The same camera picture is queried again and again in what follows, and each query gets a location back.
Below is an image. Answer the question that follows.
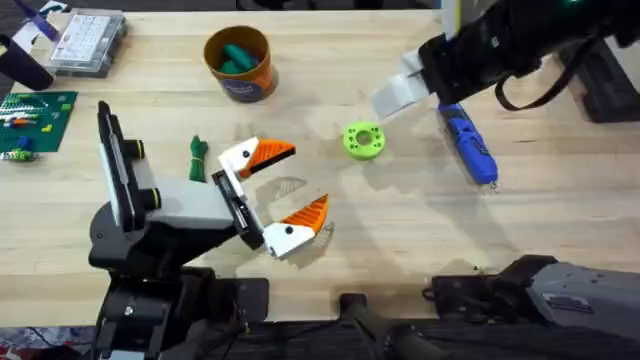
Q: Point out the green board with toy blocks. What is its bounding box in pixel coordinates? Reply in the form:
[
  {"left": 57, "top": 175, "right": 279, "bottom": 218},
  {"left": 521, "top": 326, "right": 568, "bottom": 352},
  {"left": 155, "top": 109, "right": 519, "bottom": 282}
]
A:
[{"left": 0, "top": 90, "right": 79, "bottom": 162}]

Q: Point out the orange toy tub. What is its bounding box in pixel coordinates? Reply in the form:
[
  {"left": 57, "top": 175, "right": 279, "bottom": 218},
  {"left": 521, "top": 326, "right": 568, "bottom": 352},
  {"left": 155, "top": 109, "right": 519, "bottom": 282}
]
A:
[{"left": 203, "top": 24, "right": 279, "bottom": 104}]

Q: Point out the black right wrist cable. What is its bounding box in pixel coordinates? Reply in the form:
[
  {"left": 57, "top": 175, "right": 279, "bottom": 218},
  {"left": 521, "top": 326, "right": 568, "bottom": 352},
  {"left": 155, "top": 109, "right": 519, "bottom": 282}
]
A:
[{"left": 494, "top": 29, "right": 604, "bottom": 112}]

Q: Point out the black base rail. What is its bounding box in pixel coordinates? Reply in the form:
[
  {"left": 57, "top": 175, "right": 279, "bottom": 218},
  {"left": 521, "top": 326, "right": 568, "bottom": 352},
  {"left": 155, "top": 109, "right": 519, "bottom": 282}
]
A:
[{"left": 0, "top": 319, "right": 640, "bottom": 360}]

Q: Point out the white and purple tool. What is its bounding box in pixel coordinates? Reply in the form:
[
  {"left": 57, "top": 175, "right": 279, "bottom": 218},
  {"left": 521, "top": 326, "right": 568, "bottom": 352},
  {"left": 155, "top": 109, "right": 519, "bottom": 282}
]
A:
[{"left": 10, "top": 0, "right": 69, "bottom": 51}]

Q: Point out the black box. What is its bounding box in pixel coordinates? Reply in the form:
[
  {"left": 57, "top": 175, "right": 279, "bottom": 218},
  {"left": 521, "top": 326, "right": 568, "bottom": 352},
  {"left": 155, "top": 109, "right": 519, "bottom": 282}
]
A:
[{"left": 557, "top": 37, "right": 640, "bottom": 124}]

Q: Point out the black left wrist upright plate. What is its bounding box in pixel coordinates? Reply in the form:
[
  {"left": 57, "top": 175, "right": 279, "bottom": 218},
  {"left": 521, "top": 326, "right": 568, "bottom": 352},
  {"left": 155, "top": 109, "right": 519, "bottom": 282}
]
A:
[{"left": 96, "top": 99, "right": 137, "bottom": 232}]

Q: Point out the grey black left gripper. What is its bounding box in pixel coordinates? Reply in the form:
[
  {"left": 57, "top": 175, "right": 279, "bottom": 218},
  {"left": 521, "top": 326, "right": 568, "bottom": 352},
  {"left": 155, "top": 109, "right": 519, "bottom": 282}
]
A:
[{"left": 89, "top": 136, "right": 330, "bottom": 274}]

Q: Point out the right wrist upright plate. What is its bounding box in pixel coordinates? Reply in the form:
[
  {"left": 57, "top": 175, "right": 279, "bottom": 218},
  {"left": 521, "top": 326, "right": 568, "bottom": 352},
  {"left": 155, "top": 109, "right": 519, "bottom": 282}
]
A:
[{"left": 441, "top": 0, "right": 462, "bottom": 41}]

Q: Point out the dark cylindrical container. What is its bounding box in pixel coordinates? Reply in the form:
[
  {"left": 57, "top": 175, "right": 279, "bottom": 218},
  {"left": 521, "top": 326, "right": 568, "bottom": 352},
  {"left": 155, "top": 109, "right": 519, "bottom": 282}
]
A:
[{"left": 0, "top": 33, "right": 55, "bottom": 92}]

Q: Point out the clear plastic parts box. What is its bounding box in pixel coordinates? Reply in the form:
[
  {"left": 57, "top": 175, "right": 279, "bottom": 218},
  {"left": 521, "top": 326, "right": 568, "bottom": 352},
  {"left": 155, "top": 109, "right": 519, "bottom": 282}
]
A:
[{"left": 48, "top": 8, "right": 128, "bottom": 80}]

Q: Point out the green disc with holes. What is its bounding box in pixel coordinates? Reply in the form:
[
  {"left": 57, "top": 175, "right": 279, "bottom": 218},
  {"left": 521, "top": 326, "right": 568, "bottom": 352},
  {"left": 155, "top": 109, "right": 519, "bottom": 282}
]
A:
[{"left": 342, "top": 121, "right": 387, "bottom": 162}]

